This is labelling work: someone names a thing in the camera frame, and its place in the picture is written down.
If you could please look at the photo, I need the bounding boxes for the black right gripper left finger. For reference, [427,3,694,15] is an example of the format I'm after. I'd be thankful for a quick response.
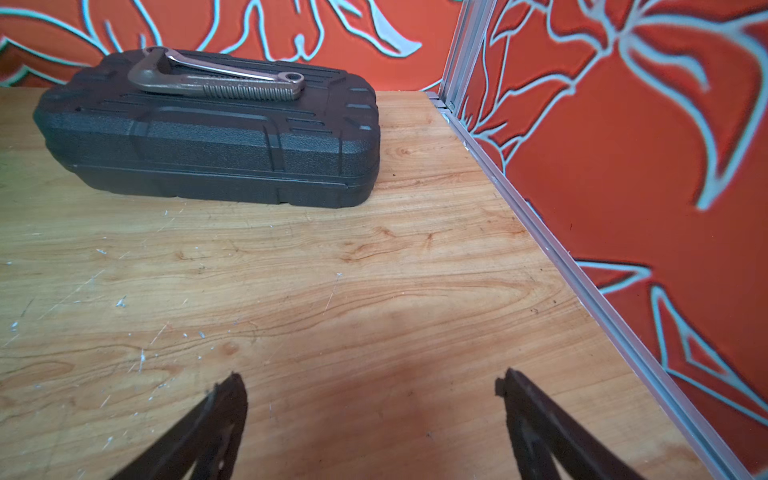
[113,372,248,479]

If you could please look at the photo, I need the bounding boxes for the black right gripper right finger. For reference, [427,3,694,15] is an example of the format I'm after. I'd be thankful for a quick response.
[495,368,641,479]

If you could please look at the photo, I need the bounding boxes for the black plastic tool case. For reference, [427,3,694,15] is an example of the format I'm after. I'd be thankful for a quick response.
[33,48,381,208]

